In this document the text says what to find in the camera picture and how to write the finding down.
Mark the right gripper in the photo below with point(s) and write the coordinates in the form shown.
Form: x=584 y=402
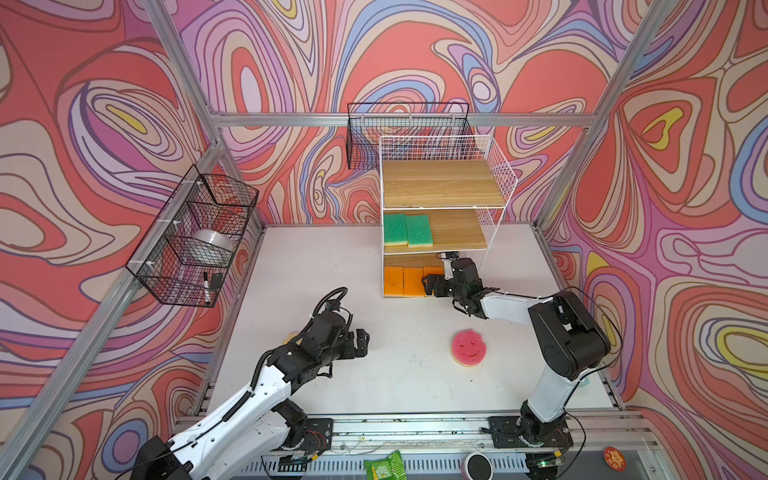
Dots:
x=429 y=286

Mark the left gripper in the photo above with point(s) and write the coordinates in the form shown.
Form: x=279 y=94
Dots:
x=349 y=351

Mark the orange sponge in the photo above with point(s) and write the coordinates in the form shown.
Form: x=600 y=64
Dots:
x=412 y=282
x=393 y=285

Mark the yellow sponge green back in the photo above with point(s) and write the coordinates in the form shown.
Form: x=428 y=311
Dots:
x=419 y=233

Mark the yellow smiley sponge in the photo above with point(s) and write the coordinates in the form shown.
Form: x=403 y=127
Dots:
x=292 y=337

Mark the pink smiley sponge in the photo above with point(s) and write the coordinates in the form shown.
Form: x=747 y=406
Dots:
x=468 y=348

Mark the white wire wooden shelf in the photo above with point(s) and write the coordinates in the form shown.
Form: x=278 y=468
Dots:
x=464 y=183

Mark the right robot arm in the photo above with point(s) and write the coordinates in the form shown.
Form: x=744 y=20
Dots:
x=571 y=342

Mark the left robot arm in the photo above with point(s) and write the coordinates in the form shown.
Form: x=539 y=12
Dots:
x=261 y=417

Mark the green snack packet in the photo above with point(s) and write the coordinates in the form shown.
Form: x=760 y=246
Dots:
x=391 y=467

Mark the round black speaker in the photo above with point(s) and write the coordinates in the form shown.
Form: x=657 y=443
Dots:
x=476 y=466

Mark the silver bowl in basket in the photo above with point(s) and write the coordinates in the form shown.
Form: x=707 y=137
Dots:
x=214 y=240

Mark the red round sticker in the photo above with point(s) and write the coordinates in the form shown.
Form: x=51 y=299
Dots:
x=614 y=459

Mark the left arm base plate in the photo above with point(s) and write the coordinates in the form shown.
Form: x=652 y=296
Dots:
x=313 y=436

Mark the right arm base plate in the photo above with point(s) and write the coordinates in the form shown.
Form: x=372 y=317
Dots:
x=528 y=432

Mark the black wire basket back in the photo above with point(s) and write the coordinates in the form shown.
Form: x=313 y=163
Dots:
x=369 y=121

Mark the black wire basket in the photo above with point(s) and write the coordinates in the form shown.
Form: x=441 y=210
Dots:
x=369 y=121
x=171 y=270

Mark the black wire basket left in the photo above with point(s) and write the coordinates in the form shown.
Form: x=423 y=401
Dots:
x=171 y=270

